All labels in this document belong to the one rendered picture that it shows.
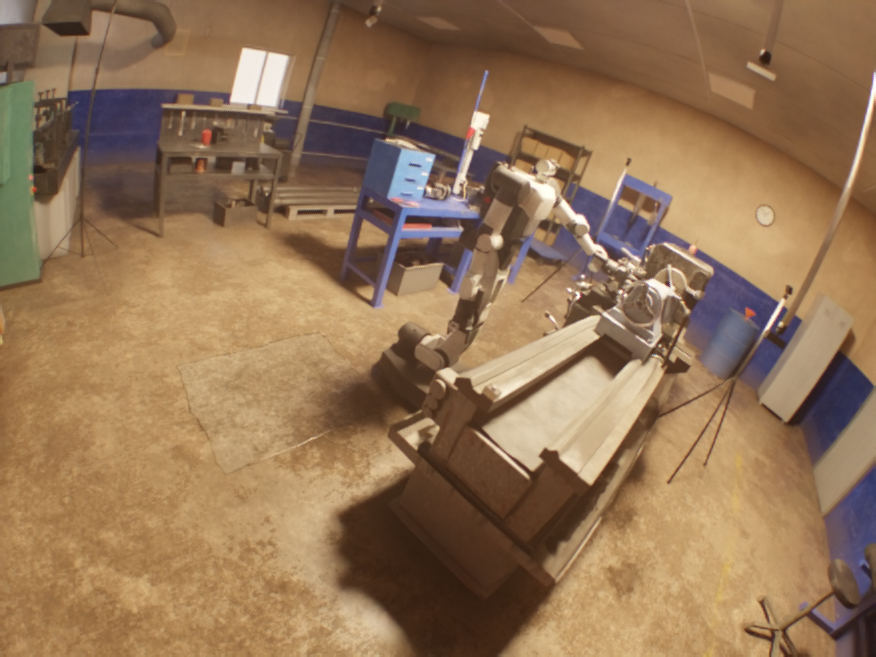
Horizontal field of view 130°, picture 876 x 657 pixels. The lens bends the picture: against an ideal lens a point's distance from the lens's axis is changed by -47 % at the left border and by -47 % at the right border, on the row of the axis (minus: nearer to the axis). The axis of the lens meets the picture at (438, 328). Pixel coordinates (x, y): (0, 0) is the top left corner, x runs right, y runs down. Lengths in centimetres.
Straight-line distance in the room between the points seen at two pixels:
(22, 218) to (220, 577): 275
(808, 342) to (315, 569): 604
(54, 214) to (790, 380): 844
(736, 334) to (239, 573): 574
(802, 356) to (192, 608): 651
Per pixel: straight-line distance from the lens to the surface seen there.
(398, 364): 229
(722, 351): 586
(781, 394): 632
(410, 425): 160
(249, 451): 191
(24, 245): 345
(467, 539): 157
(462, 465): 132
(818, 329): 619
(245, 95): 798
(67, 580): 178
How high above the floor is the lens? 151
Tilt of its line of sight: 29 degrees down
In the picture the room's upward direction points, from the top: 20 degrees clockwise
